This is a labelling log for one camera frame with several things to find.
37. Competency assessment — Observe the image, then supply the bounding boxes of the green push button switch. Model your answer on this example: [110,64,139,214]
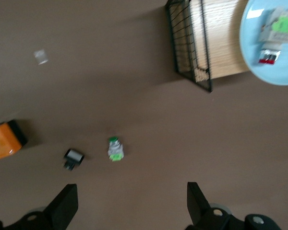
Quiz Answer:
[107,136,124,162]

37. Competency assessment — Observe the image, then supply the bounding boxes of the orange button enclosure box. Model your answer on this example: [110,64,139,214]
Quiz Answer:
[0,119,28,162]

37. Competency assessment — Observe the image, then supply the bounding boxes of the small black switch module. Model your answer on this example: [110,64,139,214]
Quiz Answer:
[62,148,85,172]

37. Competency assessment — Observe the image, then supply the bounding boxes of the wooden tray black mesh sides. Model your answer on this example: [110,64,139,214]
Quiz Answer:
[165,0,252,93]

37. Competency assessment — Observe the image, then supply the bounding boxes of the light blue round plate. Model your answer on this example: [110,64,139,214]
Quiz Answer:
[239,0,288,86]

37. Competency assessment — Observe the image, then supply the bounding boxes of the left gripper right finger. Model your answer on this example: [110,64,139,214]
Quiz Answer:
[184,182,280,230]

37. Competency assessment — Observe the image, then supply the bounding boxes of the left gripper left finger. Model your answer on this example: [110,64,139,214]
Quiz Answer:
[0,184,79,230]

